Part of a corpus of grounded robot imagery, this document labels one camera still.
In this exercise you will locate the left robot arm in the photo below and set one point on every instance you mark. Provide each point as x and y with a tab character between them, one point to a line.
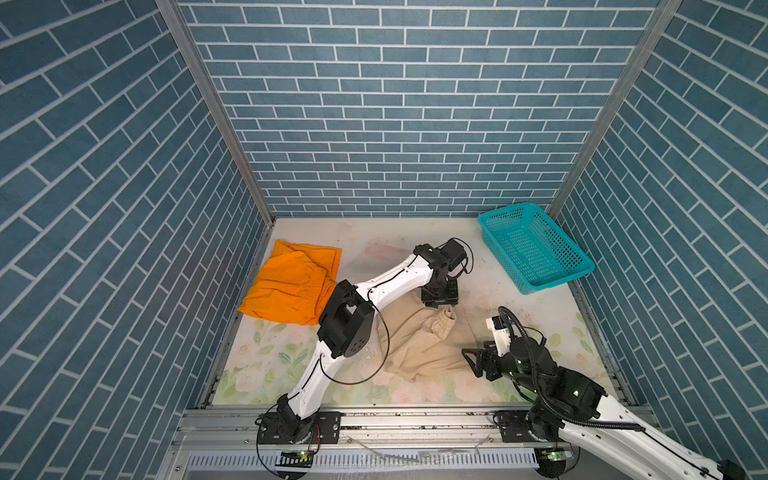
350	317

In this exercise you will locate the teal plastic basket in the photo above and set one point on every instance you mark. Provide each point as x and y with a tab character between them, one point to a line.
533	250

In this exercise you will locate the orange shorts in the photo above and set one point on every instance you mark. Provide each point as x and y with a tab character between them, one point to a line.
294	285

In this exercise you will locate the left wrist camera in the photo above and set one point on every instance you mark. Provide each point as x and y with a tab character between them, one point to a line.
459	255

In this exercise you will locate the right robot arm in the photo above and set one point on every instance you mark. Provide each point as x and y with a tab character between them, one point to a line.
571	407

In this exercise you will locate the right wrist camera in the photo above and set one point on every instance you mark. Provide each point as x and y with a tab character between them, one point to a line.
502	333

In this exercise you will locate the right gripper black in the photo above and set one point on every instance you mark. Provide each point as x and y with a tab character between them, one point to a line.
491	355

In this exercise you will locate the beige shorts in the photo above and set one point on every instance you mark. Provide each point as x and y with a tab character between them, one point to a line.
423	342

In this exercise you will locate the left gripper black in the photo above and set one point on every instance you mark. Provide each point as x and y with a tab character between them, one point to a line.
452	296

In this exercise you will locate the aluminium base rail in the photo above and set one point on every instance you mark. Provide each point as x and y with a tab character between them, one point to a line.
358	443

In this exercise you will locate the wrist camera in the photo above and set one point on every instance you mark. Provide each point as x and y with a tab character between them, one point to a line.
459	255
502	333

